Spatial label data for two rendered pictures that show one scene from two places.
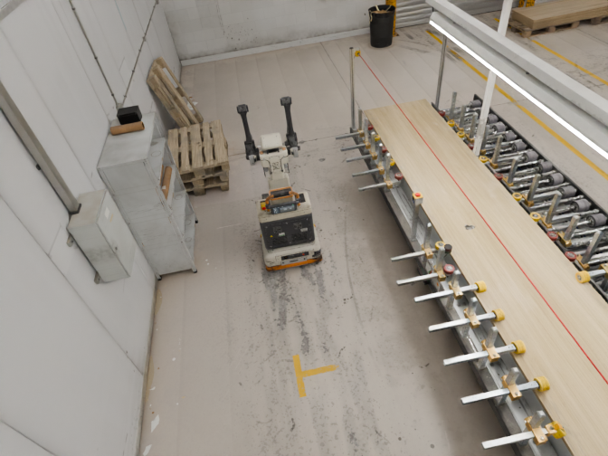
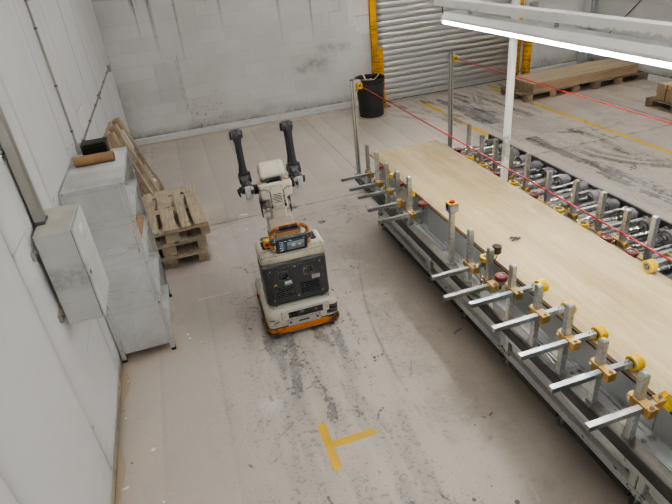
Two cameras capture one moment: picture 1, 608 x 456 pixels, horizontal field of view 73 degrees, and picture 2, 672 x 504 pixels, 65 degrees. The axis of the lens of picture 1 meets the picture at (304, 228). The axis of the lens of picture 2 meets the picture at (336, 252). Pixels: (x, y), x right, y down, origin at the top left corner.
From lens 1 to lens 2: 0.99 m
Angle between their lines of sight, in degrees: 16
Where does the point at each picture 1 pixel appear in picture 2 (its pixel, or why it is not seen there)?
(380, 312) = (421, 365)
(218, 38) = (180, 113)
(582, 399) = not seen: outside the picture
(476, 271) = (532, 275)
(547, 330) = (627, 317)
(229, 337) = (228, 415)
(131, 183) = (101, 216)
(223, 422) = not seen: outside the picture
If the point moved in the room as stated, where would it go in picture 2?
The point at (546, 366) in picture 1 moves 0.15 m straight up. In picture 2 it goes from (636, 349) to (641, 326)
